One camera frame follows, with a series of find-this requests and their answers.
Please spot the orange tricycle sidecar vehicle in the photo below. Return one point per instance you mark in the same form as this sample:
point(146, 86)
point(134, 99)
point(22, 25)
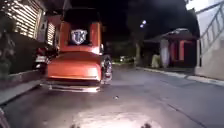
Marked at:
point(78, 63)

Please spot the tree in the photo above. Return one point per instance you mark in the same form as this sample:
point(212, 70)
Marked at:
point(136, 36)

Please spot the grey asphalt road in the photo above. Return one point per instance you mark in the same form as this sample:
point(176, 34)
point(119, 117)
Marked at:
point(140, 100)

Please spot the street lamp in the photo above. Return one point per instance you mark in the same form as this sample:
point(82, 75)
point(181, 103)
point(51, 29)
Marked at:
point(142, 23)

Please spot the small house with red door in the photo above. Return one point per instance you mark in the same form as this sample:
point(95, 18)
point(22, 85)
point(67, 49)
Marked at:
point(176, 46)

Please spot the concrete kerb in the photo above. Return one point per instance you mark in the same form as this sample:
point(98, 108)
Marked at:
point(180, 75)

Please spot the robot's own part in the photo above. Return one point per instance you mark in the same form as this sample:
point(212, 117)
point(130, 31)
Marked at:
point(146, 125)

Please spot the motorcycle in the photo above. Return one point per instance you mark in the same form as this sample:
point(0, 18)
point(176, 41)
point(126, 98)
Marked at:
point(42, 56)

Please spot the concrete pavement strip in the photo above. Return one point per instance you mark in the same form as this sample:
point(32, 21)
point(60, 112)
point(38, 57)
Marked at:
point(16, 90)

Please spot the building with barred windows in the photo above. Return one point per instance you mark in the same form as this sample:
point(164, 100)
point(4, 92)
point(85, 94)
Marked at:
point(25, 15)

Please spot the white building with railing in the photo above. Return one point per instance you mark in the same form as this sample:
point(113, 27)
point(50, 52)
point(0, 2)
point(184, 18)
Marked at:
point(211, 43)

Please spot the low concrete wall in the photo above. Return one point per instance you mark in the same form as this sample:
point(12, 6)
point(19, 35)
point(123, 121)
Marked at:
point(23, 53)

